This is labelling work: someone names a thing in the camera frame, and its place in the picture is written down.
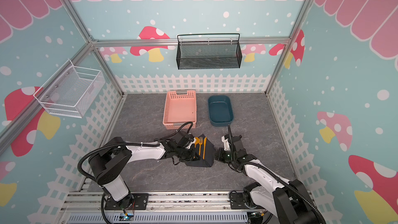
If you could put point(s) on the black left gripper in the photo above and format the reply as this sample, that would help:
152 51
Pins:
193 154

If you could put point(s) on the black paper napkin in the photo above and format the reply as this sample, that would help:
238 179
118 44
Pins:
209 155

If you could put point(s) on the orange plastic spoon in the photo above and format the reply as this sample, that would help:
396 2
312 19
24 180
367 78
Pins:
196 141

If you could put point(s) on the orange plastic fork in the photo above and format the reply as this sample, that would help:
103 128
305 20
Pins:
200 145

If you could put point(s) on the orange plastic knife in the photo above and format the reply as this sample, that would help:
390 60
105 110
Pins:
204 147

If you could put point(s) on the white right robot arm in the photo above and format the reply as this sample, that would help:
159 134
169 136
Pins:
288 200

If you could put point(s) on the teal plastic tub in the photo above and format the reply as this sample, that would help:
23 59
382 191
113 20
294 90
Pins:
220 110

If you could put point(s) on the pink perforated plastic basket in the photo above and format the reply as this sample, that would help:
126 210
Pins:
179 109

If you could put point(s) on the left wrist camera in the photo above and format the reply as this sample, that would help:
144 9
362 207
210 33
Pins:
183 139

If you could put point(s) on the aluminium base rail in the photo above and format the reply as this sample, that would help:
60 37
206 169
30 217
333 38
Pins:
161 207

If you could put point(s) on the black wire wall basket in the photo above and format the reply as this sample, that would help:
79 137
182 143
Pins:
209 51

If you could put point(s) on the white wire wall basket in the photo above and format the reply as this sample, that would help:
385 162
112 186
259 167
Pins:
71 92

